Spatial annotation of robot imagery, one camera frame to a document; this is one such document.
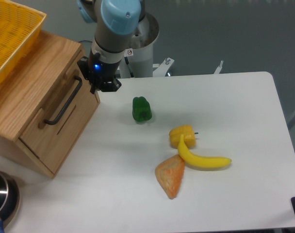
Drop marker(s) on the yellow toy banana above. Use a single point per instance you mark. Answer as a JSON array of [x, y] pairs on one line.
[[201, 161]]

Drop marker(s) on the wooden top drawer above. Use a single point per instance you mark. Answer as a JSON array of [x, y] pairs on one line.
[[61, 119]]

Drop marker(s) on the yellow plastic basket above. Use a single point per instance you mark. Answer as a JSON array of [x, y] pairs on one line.
[[20, 26]]

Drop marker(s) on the wooden drawer cabinet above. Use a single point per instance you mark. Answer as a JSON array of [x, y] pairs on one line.
[[23, 92]]

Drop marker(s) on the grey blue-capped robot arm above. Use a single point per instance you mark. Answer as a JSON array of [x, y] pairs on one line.
[[116, 23]]

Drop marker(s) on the yellow toy bell pepper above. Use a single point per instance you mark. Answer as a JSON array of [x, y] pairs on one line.
[[189, 136]]

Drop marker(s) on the orange toy bread slice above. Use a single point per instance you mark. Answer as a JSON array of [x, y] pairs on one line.
[[169, 175]]

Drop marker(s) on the steel pot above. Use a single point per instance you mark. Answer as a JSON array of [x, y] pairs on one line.
[[9, 198]]

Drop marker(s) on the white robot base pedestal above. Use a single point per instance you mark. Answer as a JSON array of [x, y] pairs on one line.
[[138, 58]]

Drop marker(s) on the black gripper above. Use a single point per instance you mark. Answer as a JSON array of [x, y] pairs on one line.
[[98, 70]]

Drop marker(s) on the green toy bell pepper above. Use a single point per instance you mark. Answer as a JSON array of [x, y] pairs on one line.
[[141, 110]]

